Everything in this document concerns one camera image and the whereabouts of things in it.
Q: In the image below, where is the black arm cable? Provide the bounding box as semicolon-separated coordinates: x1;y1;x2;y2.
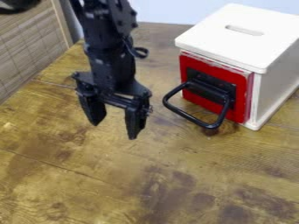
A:
123;38;151;60

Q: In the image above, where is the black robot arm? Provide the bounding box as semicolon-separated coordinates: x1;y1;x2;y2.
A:
69;0;152;139

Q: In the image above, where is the red drawer front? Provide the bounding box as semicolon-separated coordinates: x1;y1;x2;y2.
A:
179;53;252;123

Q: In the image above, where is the black metal drawer handle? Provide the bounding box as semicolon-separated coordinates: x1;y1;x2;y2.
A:
163;67;236;130

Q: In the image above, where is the white wooden box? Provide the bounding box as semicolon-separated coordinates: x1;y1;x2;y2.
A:
175;3;299;130

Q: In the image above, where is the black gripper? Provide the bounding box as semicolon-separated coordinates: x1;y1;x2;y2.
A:
72;44;152;140

